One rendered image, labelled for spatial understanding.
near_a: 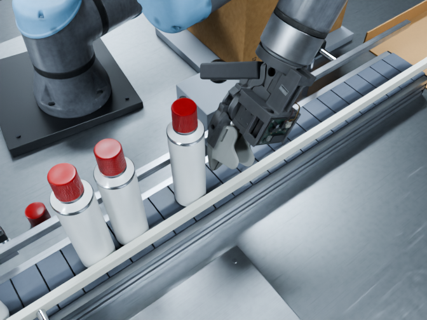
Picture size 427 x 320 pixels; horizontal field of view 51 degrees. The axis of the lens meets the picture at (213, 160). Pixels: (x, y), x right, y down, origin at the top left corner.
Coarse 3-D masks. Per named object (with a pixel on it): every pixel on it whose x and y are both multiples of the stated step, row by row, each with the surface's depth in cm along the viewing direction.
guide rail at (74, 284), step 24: (408, 72) 85; (336, 120) 78; (288, 144) 74; (264, 168) 72; (216, 192) 68; (192, 216) 67; (144, 240) 63; (96, 264) 61; (72, 288) 59; (24, 312) 57
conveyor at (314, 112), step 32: (384, 64) 92; (320, 96) 86; (352, 96) 86; (384, 96) 86; (256, 160) 77; (288, 160) 76; (160, 192) 72; (192, 224) 69; (64, 256) 66; (0, 288) 62; (32, 288) 62
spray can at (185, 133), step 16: (176, 112) 55; (192, 112) 55; (176, 128) 57; (192, 128) 57; (176, 144) 58; (192, 144) 58; (176, 160) 61; (192, 160) 61; (176, 176) 65; (192, 176) 64; (176, 192) 69; (192, 192) 67
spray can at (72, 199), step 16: (48, 176) 49; (64, 176) 49; (64, 192) 50; (80, 192) 51; (64, 208) 51; (80, 208) 52; (96, 208) 55; (64, 224) 54; (80, 224) 54; (96, 224) 56; (80, 240) 57; (96, 240) 58; (80, 256) 61; (96, 256) 61
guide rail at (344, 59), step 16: (384, 32) 85; (368, 48) 83; (336, 64) 80; (160, 160) 66; (144, 176) 65; (96, 192) 63; (48, 224) 59; (16, 240) 58; (32, 240) 59; (0, 256) 57
